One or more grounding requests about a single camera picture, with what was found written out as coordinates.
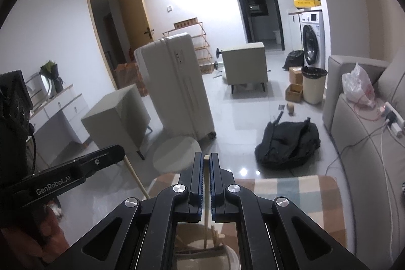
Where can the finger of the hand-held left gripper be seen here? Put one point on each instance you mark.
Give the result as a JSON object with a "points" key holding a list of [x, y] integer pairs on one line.
{"points": [[101, 159]]}

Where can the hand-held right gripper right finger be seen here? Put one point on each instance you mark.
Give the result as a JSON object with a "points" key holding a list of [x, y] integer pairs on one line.
{"points": [[213, 175]]}

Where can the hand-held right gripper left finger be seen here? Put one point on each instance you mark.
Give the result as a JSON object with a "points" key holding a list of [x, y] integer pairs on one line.
{"points": [[200, 175]]}

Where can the long pale chopstick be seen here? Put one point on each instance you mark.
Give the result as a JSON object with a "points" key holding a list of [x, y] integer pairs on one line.
{"points": [[206, 168], [136, 176]]}

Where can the grey white utensil holder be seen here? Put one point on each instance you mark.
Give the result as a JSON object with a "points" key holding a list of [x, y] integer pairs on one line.
{"points": [[189, 260]]}

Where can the person's left hand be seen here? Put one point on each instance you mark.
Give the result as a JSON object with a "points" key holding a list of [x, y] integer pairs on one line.
{"points": [[41, 235]]}

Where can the round beige stool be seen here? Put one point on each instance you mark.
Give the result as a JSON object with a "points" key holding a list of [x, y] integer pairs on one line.
{"points": [[174, 156]]}

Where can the round mirror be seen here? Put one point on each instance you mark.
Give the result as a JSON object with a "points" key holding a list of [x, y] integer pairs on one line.
{"points": [[39, 85]]}

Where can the beige armchair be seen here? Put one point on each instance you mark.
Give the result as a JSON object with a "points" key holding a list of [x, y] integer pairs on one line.
{"points": [[243, 64], [114, 118]]}

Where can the white dresser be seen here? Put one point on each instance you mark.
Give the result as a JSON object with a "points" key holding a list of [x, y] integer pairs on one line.
{"points": [[63, 111]]}

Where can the checked tablecloth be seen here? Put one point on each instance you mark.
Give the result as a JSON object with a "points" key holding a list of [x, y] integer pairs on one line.
{"points": [[284, 191]]}

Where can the black backpack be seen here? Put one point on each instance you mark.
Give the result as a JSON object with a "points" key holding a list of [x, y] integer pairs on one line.
{"points": [[284, 143]]}

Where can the orange bag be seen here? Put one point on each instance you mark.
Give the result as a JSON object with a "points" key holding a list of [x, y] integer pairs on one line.
{"points": [[129, 77]]}

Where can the cream hard-shell suitcase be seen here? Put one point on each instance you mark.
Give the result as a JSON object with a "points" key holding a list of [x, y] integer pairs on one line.
{"points": [[177, 83]]}

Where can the cardboard box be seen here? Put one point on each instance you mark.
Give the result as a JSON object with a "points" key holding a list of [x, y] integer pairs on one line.
{"points": [[296, 75], [294, 93]]}

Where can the wooden shoe rack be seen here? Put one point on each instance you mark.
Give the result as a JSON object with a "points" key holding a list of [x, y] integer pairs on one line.
{"points": [[202, 45]]}

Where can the cream trash bin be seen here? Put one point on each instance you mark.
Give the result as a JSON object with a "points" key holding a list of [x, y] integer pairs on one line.
{"points": [[313, 86]]}

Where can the black garbage bag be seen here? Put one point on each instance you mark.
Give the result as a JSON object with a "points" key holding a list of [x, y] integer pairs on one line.
{"points": [[292, 59]]}

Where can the wooden room door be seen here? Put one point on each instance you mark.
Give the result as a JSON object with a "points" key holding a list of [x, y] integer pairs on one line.
{"points": [[136, 20]]}

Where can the grey sofa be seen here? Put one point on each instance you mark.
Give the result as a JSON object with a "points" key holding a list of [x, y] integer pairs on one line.
{"points": [[354, 118]]}

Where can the white washing machine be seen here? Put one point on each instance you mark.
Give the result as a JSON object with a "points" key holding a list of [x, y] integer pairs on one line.
{"points": [[311, 39]]}

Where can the white plastic bag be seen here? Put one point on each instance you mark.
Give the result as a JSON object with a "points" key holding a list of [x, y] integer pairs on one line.
{"points": [[357, 83]]}

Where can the black framed glass door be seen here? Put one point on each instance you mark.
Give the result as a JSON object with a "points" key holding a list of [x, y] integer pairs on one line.
{"points": [[256, 4]]}

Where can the white power strip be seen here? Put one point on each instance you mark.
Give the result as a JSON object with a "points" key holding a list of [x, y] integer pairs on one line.
{"points": [[394, 119]]}

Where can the yellow box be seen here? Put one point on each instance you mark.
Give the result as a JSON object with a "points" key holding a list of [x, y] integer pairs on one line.
{"points": [[306, 2]]}

